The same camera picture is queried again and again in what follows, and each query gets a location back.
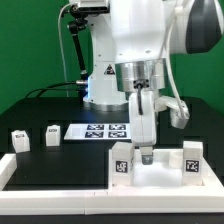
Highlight camera on mount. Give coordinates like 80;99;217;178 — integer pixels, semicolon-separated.
69;0;110;14

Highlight grey cable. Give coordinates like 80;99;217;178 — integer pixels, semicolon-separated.
57;3;73;98

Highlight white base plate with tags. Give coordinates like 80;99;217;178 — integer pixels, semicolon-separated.
64;123;130;140

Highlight white U-shaped obstacle fence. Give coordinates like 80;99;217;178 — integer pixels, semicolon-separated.
0;154;224;215

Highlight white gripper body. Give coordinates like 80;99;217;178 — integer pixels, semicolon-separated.
129;91;156;146

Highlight black cables on table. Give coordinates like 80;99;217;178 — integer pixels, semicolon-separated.
25;79;90;99

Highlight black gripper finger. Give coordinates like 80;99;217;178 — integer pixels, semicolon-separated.
140;146;153;165

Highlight white square tabletop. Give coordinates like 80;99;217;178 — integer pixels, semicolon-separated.
109;149;224;197

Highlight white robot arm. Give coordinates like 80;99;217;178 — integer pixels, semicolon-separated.
84;0;224;165

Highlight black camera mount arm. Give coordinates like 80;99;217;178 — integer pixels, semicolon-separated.
67;18;89;76

